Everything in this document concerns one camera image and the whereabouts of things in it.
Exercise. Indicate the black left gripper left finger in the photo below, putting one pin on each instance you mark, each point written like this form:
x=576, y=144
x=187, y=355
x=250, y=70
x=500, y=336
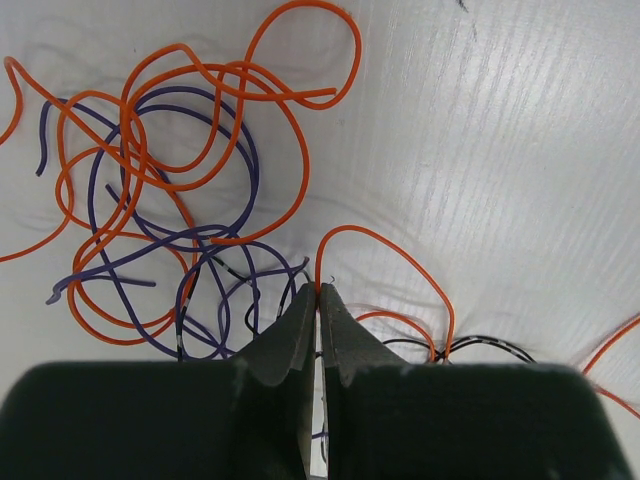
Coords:
x=246, y=417

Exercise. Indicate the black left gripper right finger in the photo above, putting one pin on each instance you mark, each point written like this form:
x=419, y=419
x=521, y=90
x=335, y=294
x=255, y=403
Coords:
x=390, y=419

